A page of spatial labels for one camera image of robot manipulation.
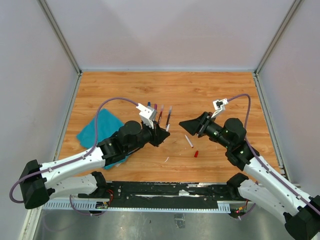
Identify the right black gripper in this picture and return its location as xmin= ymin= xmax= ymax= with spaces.
xmin=179 ymin=111 xmax=232 ymax=149

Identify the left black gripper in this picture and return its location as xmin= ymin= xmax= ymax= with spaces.
xmin=125 ymin=119 xmax=171 ymax=154

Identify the pink transparent gel pen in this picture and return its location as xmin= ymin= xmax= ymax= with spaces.
xmin=157 ymin=110 xmax=163 ymax=124

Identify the blue gel pen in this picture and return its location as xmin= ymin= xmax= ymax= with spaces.
xmin=166 ymin=111 xmax=172 ymax=126

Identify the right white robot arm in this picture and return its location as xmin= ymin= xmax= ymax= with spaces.
xmin=179 ymin=112 xmax=320 ymax=240

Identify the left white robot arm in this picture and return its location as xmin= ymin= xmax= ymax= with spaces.
xmin=19 ymin=120 xmax=170 ymax=210

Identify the white pen red end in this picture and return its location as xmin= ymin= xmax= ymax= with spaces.
xmin=184 ymin=135 xmax=194 ymax=148

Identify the teal cloth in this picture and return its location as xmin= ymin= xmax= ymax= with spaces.
xmin=76 ymin=108 xmax=126 ymax=171

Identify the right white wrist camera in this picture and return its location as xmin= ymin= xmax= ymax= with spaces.
xmin=211 ymin=98 xmax=229 ymax=119

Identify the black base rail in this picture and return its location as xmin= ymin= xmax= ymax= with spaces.
xmin=77 ymin=181 xmax=245 ymax=209

